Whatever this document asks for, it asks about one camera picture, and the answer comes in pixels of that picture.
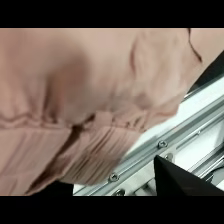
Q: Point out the pink garment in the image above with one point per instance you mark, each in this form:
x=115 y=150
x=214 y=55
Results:
x=66 y=86

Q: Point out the silver frame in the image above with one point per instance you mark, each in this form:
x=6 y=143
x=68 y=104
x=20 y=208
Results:
x=186 y=133

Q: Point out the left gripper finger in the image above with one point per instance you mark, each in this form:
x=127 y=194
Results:
x=176 y=183

